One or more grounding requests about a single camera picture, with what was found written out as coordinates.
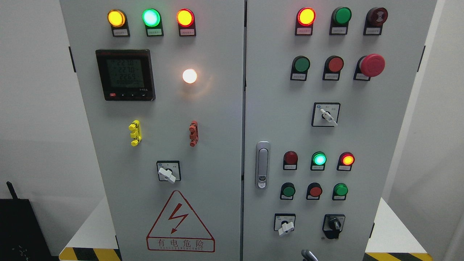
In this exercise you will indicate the green push button lower left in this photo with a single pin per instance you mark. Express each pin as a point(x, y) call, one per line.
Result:
point(287, 191)

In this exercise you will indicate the green push button upper row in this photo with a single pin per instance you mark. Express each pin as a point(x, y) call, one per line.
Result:
point(299, 68)

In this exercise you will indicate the red push button lower middle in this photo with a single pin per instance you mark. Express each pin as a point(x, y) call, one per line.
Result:
point(314, 190)

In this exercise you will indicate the red push button upper row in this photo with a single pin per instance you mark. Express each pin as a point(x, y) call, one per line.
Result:
point(332, 68)

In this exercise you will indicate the green push button lower right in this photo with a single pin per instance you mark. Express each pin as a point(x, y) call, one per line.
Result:
point(340, 191)

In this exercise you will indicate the red emergency stop mushroom button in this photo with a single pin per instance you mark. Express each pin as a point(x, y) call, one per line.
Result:
point(369, 66)

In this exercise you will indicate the grey electrical control cabinet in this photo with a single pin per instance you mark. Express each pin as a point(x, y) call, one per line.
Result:
point(243, 52)

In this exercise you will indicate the red indicator light lower left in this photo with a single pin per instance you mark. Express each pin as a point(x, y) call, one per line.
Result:
point(290, 160)

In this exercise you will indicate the white glowing indicator lamp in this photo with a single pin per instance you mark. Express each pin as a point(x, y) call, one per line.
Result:
point(189, 76)

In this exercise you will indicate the green indicator light lower middle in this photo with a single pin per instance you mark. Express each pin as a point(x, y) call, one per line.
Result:
point(318, 161)

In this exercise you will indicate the green indicator light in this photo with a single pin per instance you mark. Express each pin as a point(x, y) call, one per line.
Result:
point(340, 21)
point(153, 23)
point(318, 161)

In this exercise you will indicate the red electric danger warning sticker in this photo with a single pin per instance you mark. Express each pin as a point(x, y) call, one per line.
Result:
point(179, 228)

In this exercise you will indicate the lit red indicator lower right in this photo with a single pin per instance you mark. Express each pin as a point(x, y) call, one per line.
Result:
point(345, 162)

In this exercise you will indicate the lit red indicator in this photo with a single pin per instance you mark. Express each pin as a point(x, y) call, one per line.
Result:
point(304, 21)
point(345, 162)

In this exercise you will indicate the black digital power meter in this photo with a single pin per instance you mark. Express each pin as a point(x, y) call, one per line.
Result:
point(126, 74)

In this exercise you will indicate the red-orange indicator light left door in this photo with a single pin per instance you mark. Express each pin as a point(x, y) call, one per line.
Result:
point(186, 23)

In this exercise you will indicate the lit red indicator top right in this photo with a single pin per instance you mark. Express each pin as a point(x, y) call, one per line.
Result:
point(304, 21)

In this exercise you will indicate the green indicator light top left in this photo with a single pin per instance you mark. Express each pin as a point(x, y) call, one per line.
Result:
point(153, 23)

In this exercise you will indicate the green indicator light top right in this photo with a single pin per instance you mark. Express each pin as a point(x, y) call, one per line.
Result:
point(340, 21)

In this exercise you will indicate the yellow indicator light top left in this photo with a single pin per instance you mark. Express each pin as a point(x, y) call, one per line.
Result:
point(118, 21)

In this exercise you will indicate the white platform with hazard stripes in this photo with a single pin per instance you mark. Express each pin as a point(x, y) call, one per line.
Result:
point(389, 241)

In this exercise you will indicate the dark red buzzer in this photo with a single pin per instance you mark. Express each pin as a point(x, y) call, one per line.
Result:
point(374, 21)

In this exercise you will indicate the black box with antenna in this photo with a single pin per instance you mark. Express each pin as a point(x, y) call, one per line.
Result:
point(21, 238)

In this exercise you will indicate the silver door latch handle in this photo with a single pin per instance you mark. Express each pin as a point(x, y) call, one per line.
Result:
point(262, 164)

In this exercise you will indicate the red terminal handle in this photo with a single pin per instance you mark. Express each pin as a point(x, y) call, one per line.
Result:
point(194, 135)

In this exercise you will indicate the left door white selector switch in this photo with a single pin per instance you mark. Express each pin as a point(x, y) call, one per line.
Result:
point(168, 171)

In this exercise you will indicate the upper right white selector switch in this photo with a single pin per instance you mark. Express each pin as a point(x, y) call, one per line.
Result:
point(325, 114)

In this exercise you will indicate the yellow terminal handle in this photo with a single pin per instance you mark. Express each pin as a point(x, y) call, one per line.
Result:
point(135, 132)

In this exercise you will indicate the lower white selector switch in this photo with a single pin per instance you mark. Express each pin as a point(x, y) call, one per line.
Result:
point(284, 223)

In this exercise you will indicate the black rotary selector switch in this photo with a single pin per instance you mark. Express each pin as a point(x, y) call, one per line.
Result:
point(333, 225)

